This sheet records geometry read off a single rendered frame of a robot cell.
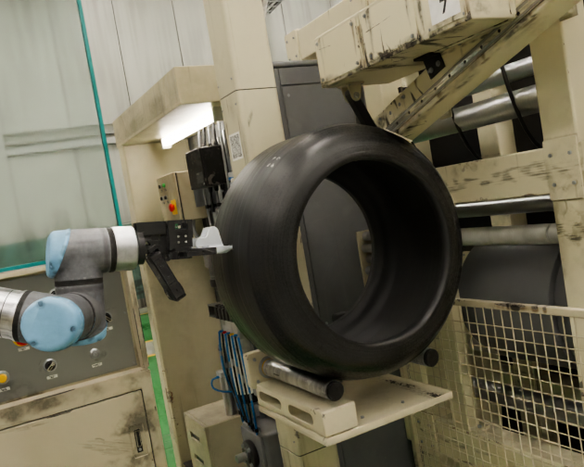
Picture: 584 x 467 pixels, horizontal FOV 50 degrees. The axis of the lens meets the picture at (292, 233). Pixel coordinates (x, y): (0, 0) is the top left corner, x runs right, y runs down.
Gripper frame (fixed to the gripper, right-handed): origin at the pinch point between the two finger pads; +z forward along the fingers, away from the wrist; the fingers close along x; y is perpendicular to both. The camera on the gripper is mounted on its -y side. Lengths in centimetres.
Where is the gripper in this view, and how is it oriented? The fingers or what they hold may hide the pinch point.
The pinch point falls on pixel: (226, 250)
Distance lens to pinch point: 137.3
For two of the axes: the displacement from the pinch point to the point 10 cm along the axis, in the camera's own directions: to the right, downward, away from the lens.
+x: -4.6, 0.4, 8.9
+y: -0.7, -10.0, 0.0
